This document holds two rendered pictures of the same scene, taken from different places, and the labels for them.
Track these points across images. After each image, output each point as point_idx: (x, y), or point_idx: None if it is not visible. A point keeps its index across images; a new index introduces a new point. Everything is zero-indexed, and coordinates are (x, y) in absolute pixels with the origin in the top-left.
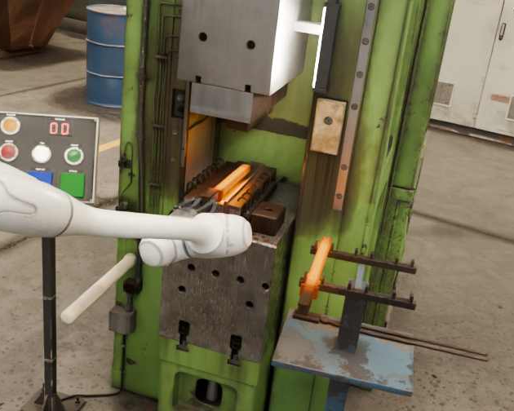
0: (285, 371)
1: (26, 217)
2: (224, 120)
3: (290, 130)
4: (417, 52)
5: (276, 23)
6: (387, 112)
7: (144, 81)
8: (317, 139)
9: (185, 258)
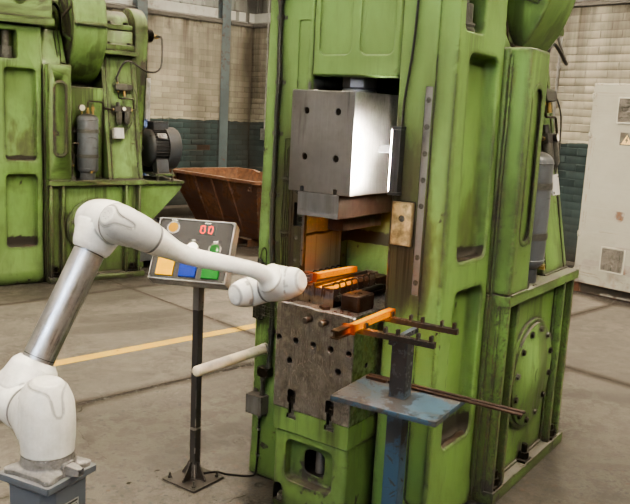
0: (383, 451)
1: (128, 229)
2: (350, 237)
3: None
4: (501, 173)
5: (351, 141)
6: (445, 209)
7: (273, 198)
8: (394, 234)
9: (260, 301)
